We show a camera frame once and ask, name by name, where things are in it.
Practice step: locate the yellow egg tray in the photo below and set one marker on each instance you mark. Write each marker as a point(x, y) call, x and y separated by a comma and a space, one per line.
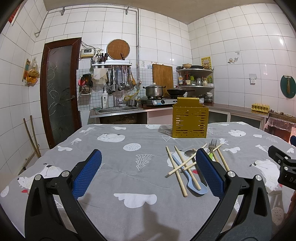
point(259, 107)

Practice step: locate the gas stove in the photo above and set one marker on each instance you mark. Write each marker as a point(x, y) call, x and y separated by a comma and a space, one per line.
point(158, 101)

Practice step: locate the yellow perforated utensil holder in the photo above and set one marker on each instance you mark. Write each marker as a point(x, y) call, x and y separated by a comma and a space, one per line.
point(190, 118)

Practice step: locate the corner metal shelf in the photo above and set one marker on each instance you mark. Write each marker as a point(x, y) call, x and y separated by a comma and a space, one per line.
point(197, 81)

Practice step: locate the metal spoon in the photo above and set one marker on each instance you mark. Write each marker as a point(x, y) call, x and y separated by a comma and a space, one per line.
point(190, 153)

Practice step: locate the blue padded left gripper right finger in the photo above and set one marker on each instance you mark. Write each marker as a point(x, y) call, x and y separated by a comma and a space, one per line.
point(253, 220)

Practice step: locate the stainless steel cooking pot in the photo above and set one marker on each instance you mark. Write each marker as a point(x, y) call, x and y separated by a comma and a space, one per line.
point(154, 91)

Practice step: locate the round woven tray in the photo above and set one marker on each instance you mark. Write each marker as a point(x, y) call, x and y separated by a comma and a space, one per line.
point(118, 49)

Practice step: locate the stainless steel sink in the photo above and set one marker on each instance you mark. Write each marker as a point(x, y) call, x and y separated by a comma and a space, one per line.
point(116, 109)

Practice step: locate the grey animal print tablecloth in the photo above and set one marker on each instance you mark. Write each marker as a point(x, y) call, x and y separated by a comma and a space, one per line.
point(133, 196)

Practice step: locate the green handled metal fork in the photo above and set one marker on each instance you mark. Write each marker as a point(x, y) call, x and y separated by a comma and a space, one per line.
point(212, 146)

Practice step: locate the wooden cutting board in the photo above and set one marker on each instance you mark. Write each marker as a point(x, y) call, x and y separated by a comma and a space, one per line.
point(163, 75)

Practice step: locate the yellow wall poster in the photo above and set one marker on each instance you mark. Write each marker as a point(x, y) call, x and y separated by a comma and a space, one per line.
point(206, 63)

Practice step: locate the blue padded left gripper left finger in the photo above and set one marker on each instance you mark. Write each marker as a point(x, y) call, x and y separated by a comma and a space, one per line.
point(42, 218)

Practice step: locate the green round wall board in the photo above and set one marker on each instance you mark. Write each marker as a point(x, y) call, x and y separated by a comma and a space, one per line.
point(288, 86)

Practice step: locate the black wok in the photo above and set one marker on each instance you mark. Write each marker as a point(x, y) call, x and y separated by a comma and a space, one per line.
point(177, 92)

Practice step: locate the wall utensil rack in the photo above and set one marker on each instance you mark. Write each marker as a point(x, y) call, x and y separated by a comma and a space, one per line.
point(112, 71)

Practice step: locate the wooden chopstick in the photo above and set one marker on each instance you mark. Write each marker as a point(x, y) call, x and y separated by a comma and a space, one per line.
point(188, 170)
point(223, 160)
point(180, 166)
point(182, 186)
point(194, 163)

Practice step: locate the white wall socket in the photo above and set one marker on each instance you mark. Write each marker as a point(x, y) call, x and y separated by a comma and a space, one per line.
point(252, 78)

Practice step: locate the hanging plastic bag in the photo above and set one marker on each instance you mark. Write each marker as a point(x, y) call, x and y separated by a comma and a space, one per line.
point(33, 73)

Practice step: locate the dark wood glass door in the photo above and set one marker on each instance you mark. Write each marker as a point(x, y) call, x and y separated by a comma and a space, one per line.
point(58, 90)

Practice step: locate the white dish soap bottle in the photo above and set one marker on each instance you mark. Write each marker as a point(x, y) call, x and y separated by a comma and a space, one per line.
point(104, 99)

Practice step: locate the light blue plastic spoon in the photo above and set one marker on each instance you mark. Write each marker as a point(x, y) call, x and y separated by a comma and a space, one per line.
point(190, 183)

